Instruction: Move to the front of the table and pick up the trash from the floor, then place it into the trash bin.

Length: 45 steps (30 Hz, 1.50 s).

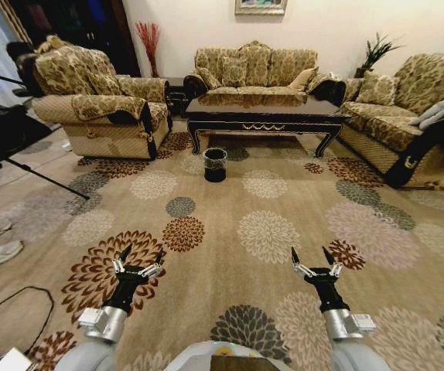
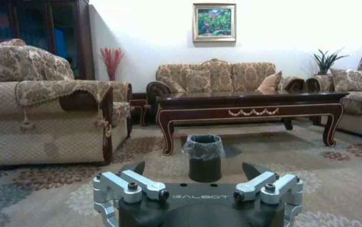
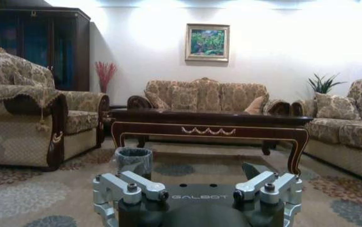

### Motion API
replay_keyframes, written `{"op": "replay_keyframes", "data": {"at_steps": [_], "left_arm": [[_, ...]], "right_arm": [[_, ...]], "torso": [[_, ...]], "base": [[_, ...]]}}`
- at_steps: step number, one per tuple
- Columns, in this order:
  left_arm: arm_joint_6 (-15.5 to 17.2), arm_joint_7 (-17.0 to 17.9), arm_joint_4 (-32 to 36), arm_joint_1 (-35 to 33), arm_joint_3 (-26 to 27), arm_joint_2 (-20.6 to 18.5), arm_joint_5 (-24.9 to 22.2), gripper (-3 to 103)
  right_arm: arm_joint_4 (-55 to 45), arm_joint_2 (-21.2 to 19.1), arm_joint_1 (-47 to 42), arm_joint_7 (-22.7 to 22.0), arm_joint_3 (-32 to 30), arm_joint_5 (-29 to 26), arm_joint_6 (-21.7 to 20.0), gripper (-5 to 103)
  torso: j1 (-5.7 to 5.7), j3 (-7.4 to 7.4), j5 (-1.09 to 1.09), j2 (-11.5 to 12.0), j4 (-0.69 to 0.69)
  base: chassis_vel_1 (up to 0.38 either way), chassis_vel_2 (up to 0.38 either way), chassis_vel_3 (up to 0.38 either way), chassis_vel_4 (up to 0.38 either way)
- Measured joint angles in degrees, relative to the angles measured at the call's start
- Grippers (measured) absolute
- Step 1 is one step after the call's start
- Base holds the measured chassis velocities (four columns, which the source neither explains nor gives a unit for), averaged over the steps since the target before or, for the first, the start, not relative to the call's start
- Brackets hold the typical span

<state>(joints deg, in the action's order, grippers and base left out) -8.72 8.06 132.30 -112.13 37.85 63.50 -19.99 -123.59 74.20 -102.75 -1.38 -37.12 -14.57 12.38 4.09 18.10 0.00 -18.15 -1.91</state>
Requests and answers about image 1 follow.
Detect green potted plant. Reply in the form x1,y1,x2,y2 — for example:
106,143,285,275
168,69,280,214
355,32,405,78

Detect red twig decoration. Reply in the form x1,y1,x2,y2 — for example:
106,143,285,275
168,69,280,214
135,22,161,78

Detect black floor cable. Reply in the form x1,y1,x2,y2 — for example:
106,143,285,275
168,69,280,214
0,285,56,351

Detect large floral cushion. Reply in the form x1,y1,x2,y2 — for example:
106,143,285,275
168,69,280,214
355,70,401,107

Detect floral beige armchair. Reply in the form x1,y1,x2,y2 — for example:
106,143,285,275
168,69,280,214
31,40,173,160

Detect dark glossy coffee table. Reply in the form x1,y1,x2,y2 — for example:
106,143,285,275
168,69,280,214
184,94,353,158

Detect black fuzzy object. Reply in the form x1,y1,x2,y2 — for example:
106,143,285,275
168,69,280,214
5,40,39,97

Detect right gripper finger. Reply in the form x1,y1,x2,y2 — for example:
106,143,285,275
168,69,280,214
322,247,343,277
291,247,311,277

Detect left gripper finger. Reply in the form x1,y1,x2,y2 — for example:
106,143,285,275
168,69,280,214
112,243,132,274
140,248,166,277

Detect black mesh trash bin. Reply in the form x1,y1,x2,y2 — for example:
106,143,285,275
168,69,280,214
202,147,229,182

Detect white flat box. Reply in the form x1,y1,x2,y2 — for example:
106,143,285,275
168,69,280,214
0,346,39,371

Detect floral sofa cushion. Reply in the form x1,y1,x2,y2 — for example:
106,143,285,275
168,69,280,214
196,66,223,90

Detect plain tan cushion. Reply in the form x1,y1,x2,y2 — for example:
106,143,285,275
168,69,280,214
289,66,319,93

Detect white robot front shell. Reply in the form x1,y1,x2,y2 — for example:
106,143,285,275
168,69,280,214
163,339,296,371

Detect floral three-seat sofa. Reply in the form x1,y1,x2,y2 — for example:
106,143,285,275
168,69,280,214
183,40,347,107

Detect floral sofa with grey blanket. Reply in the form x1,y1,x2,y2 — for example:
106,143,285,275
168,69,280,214
336,52,444,190

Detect dark wooden cabinet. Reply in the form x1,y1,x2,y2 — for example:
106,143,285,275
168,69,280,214
9,0,142,78

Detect framed wall picture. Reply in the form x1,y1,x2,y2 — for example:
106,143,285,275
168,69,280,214
234,0,287,16

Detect floral patterned carpet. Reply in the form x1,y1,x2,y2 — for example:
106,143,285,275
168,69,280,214
0,127,444,371

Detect black side table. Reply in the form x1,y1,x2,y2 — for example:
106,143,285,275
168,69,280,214
163,76,192,115

